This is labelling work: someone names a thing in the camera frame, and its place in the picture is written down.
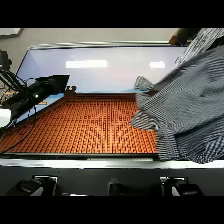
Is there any dark blue striped shirt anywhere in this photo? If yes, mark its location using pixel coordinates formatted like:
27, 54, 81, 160
129, 44, 224, 165

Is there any black cable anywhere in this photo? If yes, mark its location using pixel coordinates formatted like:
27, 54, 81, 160
0, 104, 38, 155

